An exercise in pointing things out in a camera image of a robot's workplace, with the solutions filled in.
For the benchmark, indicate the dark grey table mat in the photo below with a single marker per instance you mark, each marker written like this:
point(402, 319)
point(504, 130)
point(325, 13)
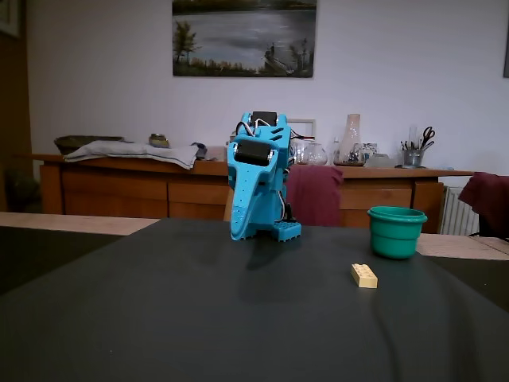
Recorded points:
point(199, 310)

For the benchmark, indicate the glass carafe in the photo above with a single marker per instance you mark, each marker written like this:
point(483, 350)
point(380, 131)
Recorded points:
point(352, 135)

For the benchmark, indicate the folded grey towel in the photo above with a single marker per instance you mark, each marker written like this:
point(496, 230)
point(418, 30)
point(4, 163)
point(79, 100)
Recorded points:
point(131, 151)

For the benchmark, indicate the wooden sideboard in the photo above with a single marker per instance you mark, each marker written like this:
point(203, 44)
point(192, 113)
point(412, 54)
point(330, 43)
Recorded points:
point(119, 191)

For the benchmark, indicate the maroon cloth on chair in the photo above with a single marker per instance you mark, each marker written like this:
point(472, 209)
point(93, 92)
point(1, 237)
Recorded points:
point(314, 195)

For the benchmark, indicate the metal pencil cup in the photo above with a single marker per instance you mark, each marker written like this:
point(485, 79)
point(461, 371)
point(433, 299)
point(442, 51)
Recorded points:
point(413, 158)

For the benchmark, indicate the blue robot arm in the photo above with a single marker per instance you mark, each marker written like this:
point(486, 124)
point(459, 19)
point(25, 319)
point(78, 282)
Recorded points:
point(280, 140)

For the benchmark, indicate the white radiator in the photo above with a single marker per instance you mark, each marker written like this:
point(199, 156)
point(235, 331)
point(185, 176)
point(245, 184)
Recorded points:
point(457, 215)

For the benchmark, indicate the dark shallow bowl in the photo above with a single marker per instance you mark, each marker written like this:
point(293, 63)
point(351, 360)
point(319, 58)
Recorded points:
point(75, 141)

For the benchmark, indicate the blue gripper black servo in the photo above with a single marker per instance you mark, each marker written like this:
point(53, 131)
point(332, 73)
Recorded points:
point(253, 151)

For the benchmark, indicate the lake landscape painting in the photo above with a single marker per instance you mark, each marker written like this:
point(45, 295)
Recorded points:
point(242, 36)

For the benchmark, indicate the round clear glass jar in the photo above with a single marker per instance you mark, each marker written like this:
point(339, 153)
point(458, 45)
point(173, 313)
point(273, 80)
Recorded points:
point(316, 155)

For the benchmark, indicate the green plastic cup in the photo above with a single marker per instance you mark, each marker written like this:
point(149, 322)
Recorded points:
point(395, 236)

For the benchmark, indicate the white picture frame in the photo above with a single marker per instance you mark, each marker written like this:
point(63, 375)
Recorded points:
point(312, 129)

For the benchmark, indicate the cream lego brick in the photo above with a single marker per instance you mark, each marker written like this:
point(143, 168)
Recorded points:
point(364, 276)

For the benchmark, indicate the small lidded jar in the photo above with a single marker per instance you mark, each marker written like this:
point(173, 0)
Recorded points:
point(159, 140)

